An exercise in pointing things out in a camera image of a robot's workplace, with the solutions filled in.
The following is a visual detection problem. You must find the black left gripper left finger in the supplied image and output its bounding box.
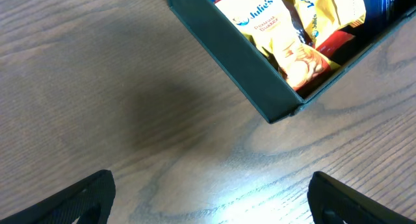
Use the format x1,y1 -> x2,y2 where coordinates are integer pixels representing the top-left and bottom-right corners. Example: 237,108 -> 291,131
1,169 -> 116,224

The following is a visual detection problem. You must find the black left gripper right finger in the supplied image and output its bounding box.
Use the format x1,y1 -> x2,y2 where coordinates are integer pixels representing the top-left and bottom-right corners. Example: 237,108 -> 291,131
307,171 -> 415,224

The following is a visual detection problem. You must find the red Hacks candy bag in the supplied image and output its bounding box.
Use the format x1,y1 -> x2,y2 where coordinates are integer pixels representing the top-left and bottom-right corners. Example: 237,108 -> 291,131
315,31 -> 355,58

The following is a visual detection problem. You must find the small yellow biscuit packet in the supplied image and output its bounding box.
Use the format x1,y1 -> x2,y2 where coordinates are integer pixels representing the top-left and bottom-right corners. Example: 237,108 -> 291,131
286,0 -> 366,47

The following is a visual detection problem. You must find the orange yellow snack packet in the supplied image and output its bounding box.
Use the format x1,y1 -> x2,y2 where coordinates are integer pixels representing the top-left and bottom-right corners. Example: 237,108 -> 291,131
215,0 -> 339,90

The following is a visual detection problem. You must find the blue eclipse mint tin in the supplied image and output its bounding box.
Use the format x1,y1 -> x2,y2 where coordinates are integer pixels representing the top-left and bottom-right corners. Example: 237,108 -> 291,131
364,0 -> 397,27

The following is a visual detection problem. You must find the black cardboard box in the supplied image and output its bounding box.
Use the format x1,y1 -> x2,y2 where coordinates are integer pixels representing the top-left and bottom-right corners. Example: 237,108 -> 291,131
167,0 -> 415,124

